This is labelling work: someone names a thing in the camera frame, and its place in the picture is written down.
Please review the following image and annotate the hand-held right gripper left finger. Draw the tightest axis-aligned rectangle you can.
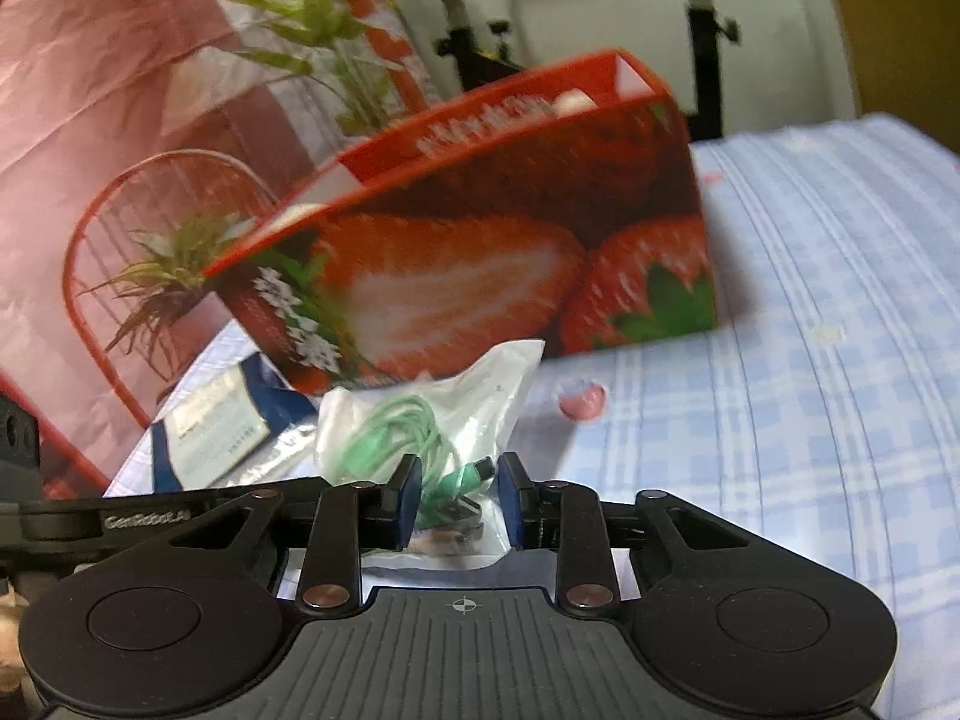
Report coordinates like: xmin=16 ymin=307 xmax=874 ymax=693
xmin=112 ymin=454 xmax=422 ymax=616

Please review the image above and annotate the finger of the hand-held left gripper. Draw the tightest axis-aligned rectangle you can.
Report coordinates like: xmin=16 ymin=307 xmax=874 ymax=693
xmin=191 ymin=475 xmax=325 ymax=512

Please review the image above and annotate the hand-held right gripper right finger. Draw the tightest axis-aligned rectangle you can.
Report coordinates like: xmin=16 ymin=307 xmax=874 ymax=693
xmin=499 ymin=454 xmax=822 ymax=616

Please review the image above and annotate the green cable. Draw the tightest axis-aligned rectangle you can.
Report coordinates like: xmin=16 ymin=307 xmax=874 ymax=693
xmin=315 ymin=337 xmax=547 ymax=572

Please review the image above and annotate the blue packet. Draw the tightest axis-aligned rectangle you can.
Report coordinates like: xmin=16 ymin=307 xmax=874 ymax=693
xmin=146 ymin=351 xmax=320 ymax=494

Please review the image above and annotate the red strawberry print cardboard box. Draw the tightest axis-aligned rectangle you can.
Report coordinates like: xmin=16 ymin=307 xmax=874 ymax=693
xmin=202 ymin=49 xmax=719 ymax=396

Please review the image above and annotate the blue checkered tablecloth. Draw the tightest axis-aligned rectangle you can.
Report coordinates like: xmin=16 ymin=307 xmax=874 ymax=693
xmin=105 ymin=112 xmax=960 ymax=720

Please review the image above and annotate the black exercise bike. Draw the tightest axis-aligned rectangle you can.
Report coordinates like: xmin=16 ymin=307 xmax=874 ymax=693
xmin=360 ymin=0 xmax=777 ymax=143

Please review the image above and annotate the yellow wooden door panel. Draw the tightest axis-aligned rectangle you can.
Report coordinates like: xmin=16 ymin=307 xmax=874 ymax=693
xmin=814 ymin=0 xmax=960 ymax=160

